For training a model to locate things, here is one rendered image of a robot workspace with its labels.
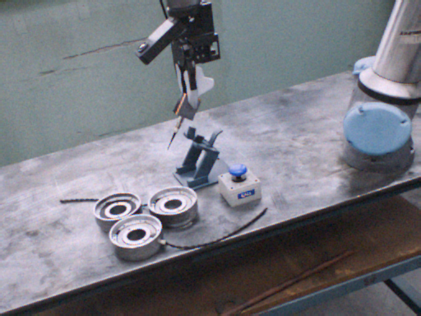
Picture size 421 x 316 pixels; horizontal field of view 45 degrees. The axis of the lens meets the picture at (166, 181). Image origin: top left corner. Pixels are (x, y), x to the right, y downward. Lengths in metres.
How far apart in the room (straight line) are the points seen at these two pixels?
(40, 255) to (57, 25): 1.62
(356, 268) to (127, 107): 1.71
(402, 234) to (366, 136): 0.48
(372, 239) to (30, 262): 0.85
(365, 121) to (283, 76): 2.02
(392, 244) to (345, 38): 1.92
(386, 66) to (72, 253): 0.69
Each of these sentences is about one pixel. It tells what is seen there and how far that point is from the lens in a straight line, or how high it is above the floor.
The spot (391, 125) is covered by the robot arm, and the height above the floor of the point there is 0.98.
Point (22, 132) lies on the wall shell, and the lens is 2.68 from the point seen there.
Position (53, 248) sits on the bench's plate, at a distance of 1.09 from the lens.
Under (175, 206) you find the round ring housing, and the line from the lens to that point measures 1.10.
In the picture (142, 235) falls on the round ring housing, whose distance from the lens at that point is 1.03.
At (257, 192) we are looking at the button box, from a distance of 1.09.
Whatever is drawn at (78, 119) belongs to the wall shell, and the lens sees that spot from 2.68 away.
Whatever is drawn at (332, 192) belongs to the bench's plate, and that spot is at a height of 0.80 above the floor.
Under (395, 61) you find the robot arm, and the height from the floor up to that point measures 1.09.
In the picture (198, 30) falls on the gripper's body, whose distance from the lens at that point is 1.07.
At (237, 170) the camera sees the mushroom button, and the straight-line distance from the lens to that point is 1.07.
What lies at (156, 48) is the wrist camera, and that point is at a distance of 1.04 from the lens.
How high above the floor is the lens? 1.43
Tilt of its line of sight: 31 degrees down
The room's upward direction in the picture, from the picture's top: 11 degrees counter-clockwise
